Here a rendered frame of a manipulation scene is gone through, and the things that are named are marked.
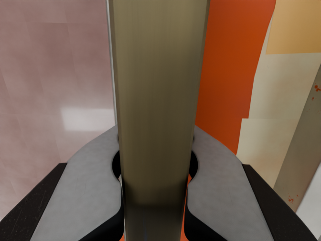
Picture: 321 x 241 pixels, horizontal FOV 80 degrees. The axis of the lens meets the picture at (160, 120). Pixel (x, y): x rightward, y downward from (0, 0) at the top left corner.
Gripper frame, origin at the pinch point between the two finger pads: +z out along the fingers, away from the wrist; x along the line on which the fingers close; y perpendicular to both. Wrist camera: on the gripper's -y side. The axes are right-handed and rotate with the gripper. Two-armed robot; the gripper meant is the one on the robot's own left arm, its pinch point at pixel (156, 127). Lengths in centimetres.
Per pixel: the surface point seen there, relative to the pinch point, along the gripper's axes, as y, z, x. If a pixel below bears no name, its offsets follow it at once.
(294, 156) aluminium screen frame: 5.1, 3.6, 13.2
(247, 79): -2.0, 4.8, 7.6
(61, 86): -1.1, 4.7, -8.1
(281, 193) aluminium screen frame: 9.7, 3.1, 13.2
